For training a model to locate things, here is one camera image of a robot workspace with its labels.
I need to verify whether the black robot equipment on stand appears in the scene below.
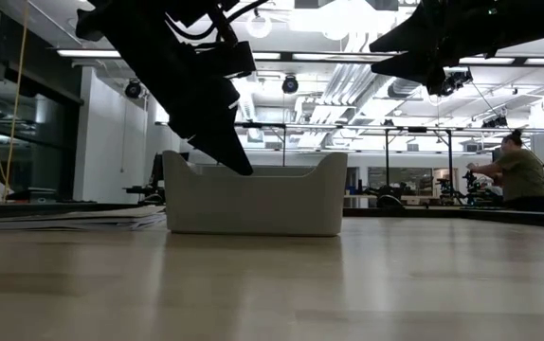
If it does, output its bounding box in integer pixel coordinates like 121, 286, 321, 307
435, 170, 505, 207

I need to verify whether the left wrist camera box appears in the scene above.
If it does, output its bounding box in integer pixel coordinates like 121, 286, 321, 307
194, 40, 258, 81

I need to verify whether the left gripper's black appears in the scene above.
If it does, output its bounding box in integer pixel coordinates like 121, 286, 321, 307
75, 0, 254, 176

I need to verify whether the person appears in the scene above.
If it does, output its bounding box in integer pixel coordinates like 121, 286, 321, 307
465, 128, 544, 213

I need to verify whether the black ceiling track light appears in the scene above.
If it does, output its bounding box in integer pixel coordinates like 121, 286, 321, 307
440, 68, 475, 97
481, 113, 510, 130

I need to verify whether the stack of white papers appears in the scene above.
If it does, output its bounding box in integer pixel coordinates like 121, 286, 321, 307
0, 205, 168, 233

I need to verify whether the white plastic bin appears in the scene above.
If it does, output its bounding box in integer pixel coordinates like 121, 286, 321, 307
161, 150, 349, 238

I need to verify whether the long ceiling light strip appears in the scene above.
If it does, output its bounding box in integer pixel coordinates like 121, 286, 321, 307
56, 46, 544, 66

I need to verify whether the white round ceiling lamp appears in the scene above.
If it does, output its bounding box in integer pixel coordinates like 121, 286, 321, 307
245, 12, 273, 40

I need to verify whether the black aluminium table frame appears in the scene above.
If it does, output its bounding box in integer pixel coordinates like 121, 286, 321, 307
0, 201, 544, 232

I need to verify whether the black round ceiling reel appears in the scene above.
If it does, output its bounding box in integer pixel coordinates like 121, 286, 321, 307
124, 79, 143, 99
281, 74, 299, 95

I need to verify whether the black overhead rig frame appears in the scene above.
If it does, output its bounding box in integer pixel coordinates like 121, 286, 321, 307
233, 120, 534, 209

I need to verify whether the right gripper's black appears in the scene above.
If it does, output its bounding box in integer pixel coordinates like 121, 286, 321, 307
369, 0, 541, 96

